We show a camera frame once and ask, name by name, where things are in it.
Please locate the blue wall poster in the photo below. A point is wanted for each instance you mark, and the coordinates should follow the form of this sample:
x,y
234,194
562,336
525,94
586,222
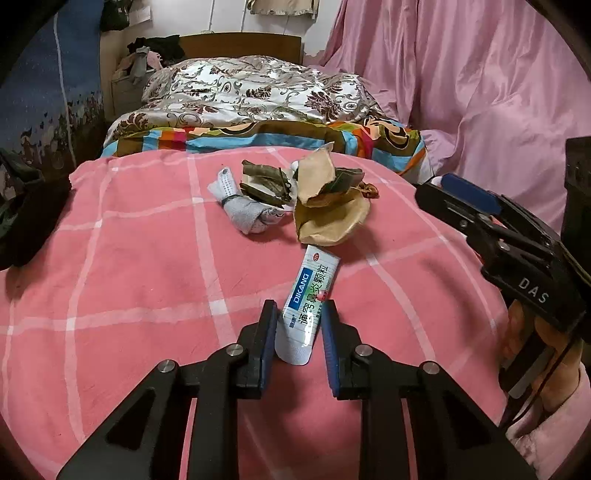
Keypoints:
x,y
37,92

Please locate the curled brown paper piece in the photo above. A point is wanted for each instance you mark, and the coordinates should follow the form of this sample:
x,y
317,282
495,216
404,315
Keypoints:
x,y
316,173

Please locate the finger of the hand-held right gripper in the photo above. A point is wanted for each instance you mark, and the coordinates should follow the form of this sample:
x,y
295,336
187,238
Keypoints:
x,y
471,191
445,205

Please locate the pink curtain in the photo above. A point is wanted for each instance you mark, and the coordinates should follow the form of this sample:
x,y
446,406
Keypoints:
x,y
471,83

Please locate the dark hanging bag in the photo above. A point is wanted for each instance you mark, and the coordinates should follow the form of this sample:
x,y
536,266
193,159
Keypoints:
x,y
115,14

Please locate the blue and white medicine sachet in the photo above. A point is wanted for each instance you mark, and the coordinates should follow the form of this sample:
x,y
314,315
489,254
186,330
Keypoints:
x,y
309,295

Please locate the pink grey garment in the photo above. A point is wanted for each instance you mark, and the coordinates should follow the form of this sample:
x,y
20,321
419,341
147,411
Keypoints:
x,y
138,64

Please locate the person's right hand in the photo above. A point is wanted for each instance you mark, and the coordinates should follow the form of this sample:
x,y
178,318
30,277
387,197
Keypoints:
x,y
561,383

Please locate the beige nightstand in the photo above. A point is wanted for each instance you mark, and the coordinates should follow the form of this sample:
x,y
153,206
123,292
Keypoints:
x,y
124,99

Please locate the beige hanging garment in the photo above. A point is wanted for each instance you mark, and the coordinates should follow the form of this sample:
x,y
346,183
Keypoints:
x,y
281,5

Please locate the person's right forearm pink sleeve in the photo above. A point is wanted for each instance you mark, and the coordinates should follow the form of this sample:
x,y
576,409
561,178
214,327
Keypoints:
x,y
558,438

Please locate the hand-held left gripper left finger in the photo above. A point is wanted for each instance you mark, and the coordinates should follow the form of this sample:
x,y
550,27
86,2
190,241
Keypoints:
x,y
268,344

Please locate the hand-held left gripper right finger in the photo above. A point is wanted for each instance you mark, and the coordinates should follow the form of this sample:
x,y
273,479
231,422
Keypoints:
x,y
328,344

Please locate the white grey sock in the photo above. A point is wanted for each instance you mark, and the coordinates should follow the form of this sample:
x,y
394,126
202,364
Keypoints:
x,y
244,216

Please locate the colourful striped blanket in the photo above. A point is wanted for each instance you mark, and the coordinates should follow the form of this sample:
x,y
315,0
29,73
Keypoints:
x,y
258,136

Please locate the floral satin quilt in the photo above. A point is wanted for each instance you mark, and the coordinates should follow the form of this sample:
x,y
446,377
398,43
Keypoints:
x,y
249,90

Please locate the black clothes pile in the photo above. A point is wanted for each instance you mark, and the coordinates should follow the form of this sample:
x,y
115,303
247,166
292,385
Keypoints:
x,y
161,46

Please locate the wooden headboard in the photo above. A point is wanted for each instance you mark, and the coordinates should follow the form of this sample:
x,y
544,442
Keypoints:
x,y
240,46

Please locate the green leaf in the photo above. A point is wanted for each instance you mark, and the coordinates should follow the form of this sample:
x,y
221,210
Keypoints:
x,y
344,182

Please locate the bundle of dried green leaves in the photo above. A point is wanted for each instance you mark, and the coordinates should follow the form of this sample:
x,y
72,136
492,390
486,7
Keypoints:
x,y
264,179

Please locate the pink plaid blanket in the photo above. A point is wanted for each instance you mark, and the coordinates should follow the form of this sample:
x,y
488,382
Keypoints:
x,y
138,286

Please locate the large brown paper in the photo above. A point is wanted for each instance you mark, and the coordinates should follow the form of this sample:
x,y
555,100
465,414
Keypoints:
x,y
328,221

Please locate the dark cloth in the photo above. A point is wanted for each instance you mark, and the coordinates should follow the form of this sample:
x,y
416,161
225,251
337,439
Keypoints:
x,y
27,217

